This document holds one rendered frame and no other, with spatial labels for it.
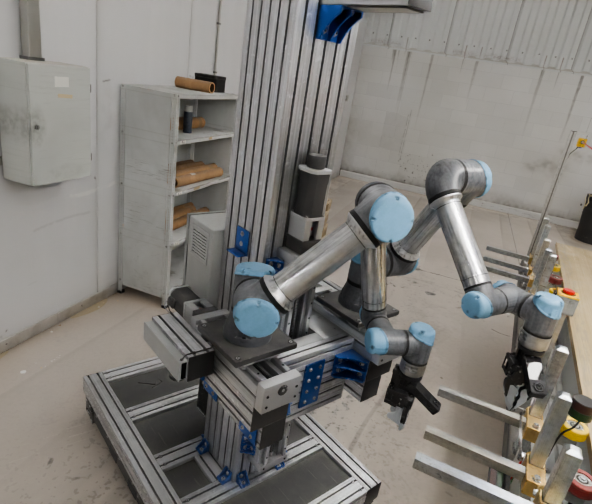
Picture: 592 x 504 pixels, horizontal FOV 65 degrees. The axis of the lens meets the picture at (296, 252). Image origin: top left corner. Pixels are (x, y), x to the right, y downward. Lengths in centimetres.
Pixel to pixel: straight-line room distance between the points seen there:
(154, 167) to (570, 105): 722
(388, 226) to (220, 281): 84
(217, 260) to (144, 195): 179
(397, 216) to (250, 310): 43
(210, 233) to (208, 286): 21
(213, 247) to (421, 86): 765
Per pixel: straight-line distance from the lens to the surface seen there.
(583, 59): 916
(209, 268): 176
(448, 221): 140
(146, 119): 337
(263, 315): 119
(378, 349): 135
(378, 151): 924
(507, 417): 178
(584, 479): 159
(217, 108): 409
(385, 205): 114
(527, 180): 917
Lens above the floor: 181
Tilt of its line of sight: 21 degrees down
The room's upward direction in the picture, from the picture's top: 9 degrees clockwise
